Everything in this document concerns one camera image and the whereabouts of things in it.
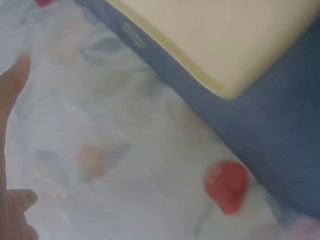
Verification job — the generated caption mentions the person's left hand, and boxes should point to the person's left hand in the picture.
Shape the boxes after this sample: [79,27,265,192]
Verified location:
[0,51,40,240]

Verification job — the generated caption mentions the red clip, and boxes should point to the red clip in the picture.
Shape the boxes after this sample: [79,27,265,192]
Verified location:
[202,159,251,216]
[35,0,55,8]

